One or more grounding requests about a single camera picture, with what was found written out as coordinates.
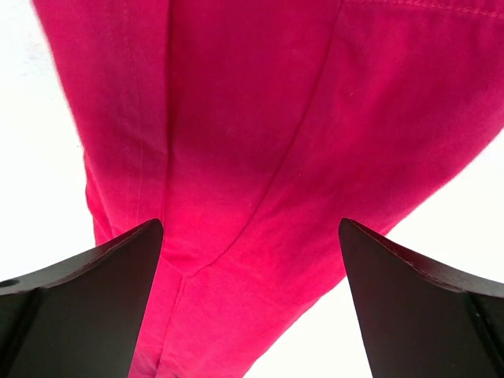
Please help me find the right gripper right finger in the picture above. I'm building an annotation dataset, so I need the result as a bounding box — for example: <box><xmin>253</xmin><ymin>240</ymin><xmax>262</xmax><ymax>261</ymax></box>
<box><xmin>339</xmin><ymin>219</ymin><xmax>503</xmax><ymax>378</ymax></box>

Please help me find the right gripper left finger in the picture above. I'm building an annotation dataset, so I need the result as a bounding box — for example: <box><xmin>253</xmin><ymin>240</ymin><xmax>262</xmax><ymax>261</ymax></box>
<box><xmin>1</xmin><ymin>219</ymin><xmax>163</xmax><ymax>378</ymax></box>

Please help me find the pink t shirt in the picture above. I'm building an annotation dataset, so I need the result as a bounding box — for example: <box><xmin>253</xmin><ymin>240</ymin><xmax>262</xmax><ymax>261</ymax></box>
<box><xmin>34</xmin><ymin>1</ymin><xmax>503</xmax><ymax>377</ymax></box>

